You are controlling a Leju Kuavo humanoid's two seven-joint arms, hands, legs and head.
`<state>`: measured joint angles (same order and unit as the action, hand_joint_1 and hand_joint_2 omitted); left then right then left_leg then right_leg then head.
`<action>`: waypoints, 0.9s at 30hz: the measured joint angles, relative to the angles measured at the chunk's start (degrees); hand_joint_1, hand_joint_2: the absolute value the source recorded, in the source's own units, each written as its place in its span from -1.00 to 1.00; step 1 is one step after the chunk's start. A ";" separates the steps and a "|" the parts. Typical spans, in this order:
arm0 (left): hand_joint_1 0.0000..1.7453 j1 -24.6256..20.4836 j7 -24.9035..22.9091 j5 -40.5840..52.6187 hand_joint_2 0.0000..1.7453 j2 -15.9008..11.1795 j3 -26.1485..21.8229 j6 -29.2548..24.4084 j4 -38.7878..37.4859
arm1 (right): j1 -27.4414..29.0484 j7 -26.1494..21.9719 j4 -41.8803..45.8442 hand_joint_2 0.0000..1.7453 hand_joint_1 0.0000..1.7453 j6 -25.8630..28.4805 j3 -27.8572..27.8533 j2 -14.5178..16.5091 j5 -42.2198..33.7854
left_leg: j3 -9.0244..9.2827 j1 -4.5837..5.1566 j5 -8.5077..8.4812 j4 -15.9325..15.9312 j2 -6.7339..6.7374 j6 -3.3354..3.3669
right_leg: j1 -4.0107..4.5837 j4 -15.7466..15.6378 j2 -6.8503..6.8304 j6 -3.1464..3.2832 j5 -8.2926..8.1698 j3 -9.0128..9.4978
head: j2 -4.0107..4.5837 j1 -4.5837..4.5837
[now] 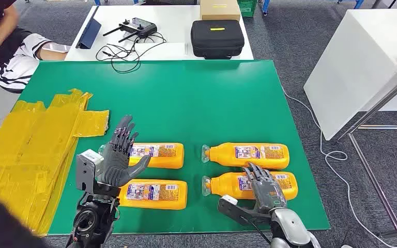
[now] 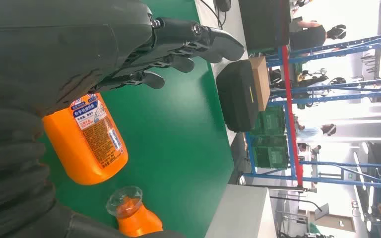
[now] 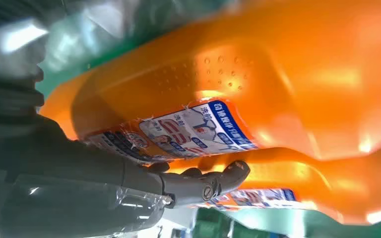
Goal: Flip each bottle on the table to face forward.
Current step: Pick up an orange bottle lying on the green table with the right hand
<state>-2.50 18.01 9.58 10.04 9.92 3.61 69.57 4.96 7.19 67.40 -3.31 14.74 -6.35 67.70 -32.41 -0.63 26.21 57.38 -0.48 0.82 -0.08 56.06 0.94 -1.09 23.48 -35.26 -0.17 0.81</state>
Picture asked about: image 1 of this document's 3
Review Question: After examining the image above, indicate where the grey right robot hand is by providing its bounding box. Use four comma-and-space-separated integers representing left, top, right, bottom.
241, 162, 288, 214

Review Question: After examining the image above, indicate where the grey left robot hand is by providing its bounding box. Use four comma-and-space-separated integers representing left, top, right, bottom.
97, 115, 151, 189

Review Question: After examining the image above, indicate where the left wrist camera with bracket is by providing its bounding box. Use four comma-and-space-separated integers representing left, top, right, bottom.
75, 149, 105, 192

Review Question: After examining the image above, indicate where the large white table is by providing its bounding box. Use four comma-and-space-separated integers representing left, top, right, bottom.
302, 8, 397, 142

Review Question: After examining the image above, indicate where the black carrying case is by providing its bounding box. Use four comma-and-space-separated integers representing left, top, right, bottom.
190, 19, 246, 60

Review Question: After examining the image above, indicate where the dark blue tablet cover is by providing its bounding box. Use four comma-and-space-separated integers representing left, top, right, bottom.
75, 5, 102, 50

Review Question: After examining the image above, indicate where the orange detergent bottle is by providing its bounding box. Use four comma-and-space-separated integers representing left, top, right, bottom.
201, 142, 291, 171
201, 171, 299, 202
118, 179, 188, 210
98, 143, 185, 170

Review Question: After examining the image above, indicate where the white floor cable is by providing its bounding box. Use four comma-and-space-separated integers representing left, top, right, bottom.
280, 85, 397, 248

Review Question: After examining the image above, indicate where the black robot torso edge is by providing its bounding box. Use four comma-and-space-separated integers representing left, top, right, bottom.
0, 187, 49, 248

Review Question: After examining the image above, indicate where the person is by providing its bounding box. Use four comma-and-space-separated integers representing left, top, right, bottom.
0, 0, 67, 94

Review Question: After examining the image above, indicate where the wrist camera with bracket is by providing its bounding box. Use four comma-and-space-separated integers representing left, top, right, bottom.
75, 149, 105, 192
217, 194, 271, 227

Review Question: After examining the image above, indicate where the cardboard box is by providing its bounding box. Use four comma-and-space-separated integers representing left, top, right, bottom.
199, 0, 242, 22

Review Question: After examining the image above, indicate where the black cable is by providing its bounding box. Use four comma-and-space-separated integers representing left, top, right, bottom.
95, 32, 167, 74

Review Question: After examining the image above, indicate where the yellow taped sheet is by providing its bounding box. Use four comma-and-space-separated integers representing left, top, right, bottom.
0, 88, 110, 237

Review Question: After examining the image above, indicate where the green plastic crate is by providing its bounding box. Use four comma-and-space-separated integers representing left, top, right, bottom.
237, 0, 258, 18

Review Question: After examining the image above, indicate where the black remote controller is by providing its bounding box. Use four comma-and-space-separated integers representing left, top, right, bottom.
102, 17, 158, 43

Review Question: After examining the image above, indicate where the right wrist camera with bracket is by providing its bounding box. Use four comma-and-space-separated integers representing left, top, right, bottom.
217, 194, 271, 227

